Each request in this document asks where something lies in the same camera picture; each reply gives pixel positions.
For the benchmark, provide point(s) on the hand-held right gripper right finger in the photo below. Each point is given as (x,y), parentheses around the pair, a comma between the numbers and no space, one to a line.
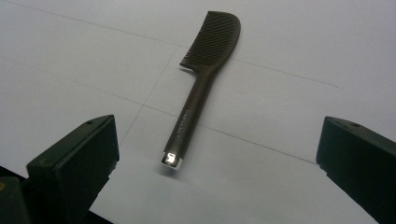
(364,161)

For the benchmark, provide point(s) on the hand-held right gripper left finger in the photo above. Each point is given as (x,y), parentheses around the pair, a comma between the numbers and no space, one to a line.
(77,161)

